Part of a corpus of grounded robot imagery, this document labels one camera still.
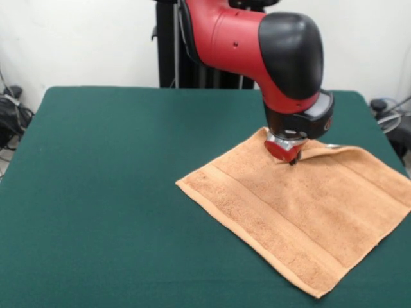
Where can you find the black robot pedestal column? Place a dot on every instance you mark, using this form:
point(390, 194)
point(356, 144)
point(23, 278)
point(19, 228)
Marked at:
point(167, 57)

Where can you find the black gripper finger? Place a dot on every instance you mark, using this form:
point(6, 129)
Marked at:
point(294, 160)

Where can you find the tan terry towel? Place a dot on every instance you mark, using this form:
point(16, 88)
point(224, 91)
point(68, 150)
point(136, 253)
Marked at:
point(305, 218)

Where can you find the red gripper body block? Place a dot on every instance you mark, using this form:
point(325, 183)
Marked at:
point(281, 152)

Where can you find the black equipment bundle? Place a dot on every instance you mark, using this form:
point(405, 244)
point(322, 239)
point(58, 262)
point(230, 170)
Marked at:
point(13, 122)

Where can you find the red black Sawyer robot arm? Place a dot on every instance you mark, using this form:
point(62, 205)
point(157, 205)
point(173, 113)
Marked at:
point(257, 48)

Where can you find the dark green table cloth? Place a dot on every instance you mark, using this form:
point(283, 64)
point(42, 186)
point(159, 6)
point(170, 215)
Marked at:
point(96, 208)

